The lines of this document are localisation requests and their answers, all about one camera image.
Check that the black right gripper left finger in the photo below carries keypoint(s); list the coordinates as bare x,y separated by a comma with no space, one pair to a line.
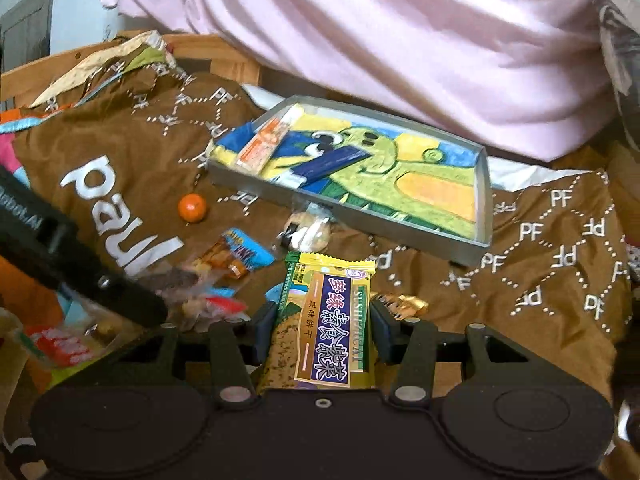
233,347

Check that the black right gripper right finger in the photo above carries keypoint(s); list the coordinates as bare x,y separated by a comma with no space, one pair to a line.
411,344

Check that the gold brown snack packet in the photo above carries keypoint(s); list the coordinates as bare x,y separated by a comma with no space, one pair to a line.
402,307

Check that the red quail egg packet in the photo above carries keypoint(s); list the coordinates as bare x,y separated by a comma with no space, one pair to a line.
193,302

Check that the green yellow biscuit packet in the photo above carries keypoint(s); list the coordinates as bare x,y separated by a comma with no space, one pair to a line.
322,337

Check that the blue sausage snack packet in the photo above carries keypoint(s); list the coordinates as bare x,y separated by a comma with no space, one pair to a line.
233,256

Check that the light blue pig snack packet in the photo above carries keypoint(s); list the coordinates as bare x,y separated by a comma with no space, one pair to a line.
82,338

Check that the clear round pastry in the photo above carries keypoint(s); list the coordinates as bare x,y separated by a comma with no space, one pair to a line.
307,230

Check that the small orange mandarin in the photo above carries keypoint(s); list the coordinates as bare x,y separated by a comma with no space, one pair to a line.
192,208

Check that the dark blue snack packet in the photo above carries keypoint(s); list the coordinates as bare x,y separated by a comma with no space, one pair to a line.
320,167

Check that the orange white cracker packet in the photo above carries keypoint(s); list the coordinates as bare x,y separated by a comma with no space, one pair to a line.
254,155

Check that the brown paul frank blanket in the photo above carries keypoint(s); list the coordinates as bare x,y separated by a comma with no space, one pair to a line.
537,363

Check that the grey tray with dinosaur picture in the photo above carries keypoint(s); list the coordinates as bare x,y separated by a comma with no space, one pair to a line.
422,187

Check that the pink bed sheet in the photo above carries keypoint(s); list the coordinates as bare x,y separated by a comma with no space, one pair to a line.
526,76

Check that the wooden bed frame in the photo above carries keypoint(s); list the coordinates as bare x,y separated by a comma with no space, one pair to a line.
21,86

